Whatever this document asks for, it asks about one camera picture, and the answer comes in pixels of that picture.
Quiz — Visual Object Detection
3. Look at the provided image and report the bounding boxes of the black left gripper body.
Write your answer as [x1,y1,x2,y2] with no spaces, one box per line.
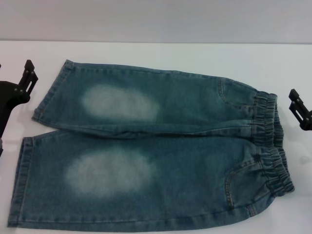
[0,81,33,137]

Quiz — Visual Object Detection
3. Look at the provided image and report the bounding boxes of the blue denim shorts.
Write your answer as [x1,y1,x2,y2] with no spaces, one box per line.
[8,58,297,231]

